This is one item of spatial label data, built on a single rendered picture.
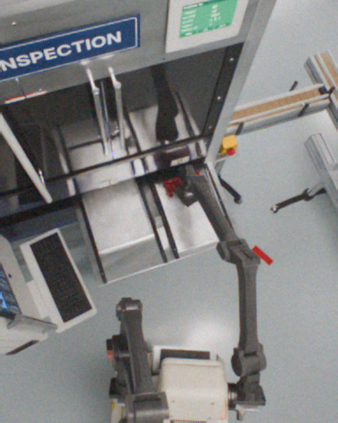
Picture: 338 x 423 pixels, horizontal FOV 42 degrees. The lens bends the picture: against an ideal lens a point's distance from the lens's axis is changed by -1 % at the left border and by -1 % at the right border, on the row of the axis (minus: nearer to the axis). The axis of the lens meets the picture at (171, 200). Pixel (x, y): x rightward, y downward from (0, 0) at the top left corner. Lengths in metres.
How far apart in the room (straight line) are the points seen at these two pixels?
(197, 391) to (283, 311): 1.61
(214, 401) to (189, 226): 0.86
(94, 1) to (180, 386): 1.11
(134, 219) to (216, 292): 1.05
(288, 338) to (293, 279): 0.38
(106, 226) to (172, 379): 0.84
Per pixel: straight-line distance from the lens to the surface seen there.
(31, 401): 2.94
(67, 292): 2.06
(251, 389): 1.66
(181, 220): 2.06
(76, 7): 1.05
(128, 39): 1.16
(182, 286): 2.89
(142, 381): 1.29
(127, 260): 2.01
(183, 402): 1.50
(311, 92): 2.45
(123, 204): 2.07
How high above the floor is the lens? 2.85
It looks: 71 degrees down
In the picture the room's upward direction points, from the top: 12 degrees clockwise
